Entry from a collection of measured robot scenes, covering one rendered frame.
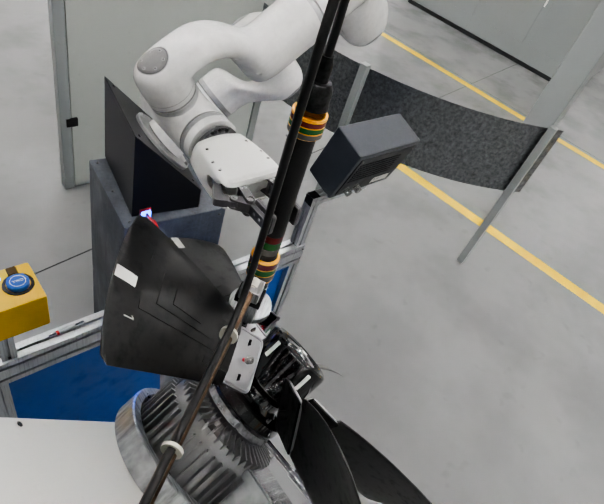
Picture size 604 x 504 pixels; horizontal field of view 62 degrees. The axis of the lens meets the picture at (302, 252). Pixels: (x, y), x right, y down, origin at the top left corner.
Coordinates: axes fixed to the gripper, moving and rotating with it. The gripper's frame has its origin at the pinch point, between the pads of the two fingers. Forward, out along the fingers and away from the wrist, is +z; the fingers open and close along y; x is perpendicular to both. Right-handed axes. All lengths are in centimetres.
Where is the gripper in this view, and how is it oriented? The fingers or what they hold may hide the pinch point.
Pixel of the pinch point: (277, 212)
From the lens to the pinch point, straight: 68.8
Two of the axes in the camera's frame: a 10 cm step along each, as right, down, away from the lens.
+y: -7.5, 3.1, -5.9
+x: 2.6, -6.8, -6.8
